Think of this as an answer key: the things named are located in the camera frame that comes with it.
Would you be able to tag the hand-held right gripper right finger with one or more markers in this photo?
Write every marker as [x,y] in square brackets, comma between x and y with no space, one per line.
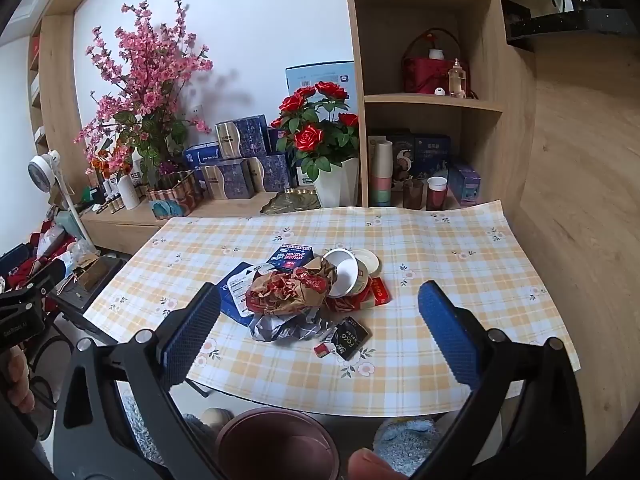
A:
[450,330]

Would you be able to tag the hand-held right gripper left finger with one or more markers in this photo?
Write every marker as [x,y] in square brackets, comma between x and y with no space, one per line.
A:
[192,330]

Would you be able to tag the blue paper bag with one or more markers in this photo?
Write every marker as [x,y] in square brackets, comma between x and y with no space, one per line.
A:
[232,292]

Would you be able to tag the red cigarette box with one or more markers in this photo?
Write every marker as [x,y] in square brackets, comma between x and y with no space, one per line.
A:
[378,291]

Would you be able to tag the grey plastic bag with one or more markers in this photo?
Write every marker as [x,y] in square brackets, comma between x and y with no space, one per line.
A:
[285,327]

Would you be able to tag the black sachet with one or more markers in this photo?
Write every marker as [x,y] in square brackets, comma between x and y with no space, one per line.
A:
[350,337]

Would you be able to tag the brown red paper bag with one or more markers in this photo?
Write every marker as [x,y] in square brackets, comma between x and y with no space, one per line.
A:
[290,292]

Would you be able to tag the small blue box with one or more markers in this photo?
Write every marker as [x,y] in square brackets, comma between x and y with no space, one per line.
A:
[290,258]

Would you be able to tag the white paper cup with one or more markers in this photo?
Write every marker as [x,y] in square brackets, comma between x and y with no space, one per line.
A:
[340,272]

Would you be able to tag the brown round bin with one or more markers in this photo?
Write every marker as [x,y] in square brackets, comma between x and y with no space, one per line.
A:
[275,452]

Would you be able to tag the person's left hand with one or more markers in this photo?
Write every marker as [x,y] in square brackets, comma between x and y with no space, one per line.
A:
[17,380]

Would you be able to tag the person's right hand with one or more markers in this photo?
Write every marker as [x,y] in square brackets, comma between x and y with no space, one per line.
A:
[372,466]

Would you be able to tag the yellow plaid floral tablecloth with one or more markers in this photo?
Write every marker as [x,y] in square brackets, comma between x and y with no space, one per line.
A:
[450,270]

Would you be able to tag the red cloth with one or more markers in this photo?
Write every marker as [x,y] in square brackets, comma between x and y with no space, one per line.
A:
[50,245]

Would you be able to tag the small cardboard box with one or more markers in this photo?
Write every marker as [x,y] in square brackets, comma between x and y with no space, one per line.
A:
[87,270]

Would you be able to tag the beige slipper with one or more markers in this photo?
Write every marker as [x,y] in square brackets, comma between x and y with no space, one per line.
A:
[216,417]

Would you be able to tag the person's left leg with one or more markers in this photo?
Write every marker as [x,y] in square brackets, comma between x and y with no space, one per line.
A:
[197,427]

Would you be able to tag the person's leg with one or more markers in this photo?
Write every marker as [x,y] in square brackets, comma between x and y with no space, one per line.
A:
[410,442]
[197,427]

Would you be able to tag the black case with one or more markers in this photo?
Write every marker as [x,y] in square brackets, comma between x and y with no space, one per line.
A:
[107,270]

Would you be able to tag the white round lid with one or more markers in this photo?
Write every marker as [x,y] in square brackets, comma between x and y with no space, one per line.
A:
[371,260]

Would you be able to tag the low wooden cabinet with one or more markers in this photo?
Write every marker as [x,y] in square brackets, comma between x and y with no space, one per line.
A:
[125,232]

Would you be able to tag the person's right leg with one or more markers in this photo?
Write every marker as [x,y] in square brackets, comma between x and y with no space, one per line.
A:
[410,442]

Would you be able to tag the red paper cup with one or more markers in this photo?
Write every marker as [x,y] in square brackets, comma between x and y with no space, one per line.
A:
[436,195]

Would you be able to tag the corrugated decorated tin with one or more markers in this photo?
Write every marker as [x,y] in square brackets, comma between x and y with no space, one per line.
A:
[172,195]

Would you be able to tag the brown glass cup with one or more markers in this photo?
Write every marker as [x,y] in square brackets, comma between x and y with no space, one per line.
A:
[413,195]

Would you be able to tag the row of small brown bottles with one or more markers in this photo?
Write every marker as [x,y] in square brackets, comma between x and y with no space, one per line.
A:
[107,206]

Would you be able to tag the small purple box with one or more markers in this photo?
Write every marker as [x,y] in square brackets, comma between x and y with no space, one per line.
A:
[465,185]

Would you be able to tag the white desk fan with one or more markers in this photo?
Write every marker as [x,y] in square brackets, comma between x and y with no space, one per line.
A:
[42,167]

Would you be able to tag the blue gold gift box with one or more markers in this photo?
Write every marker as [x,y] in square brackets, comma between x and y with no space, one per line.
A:
[270,172]
[227,180]
[245,135]

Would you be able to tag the gold leaf tray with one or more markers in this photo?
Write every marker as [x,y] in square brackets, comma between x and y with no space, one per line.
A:
[290,200]

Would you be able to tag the stack of pastel cups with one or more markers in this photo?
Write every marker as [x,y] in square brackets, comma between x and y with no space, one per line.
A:
[381,180]

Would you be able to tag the dark blue illustrated box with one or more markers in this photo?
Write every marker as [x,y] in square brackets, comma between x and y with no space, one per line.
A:
[430,157]

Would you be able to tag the flat dark blue box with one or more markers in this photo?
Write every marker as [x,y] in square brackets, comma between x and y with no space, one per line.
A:
[200,155]

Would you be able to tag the orange artificial flowers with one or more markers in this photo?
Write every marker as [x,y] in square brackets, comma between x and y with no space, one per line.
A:
[112,160]

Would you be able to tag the white blue emblem box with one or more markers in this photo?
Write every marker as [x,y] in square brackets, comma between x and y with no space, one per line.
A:
[302,175]

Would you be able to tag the tall dark blue box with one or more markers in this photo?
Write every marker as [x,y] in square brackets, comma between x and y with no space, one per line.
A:
[277,140]

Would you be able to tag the red roses in white pot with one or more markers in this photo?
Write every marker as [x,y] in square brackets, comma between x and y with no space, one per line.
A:
[312,137]

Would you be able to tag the wooden shelf unit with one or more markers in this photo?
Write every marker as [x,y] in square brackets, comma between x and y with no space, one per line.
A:
[515,110]

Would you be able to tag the clear perfume bottle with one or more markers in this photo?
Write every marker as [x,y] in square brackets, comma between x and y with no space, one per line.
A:
[457,80]

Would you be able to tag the red gift basket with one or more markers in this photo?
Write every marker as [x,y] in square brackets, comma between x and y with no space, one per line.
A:
[425,75]

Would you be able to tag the pink blossom artificial plant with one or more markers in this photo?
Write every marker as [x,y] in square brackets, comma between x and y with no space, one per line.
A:
[145,60]

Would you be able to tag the large light blue box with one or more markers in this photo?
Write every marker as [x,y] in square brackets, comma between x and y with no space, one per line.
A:
[310,75]

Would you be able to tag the black countertop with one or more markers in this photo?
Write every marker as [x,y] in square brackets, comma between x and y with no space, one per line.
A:
[575,22]

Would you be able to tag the wooden wall shelf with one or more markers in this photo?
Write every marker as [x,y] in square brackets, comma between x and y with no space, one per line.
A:
[57,85]

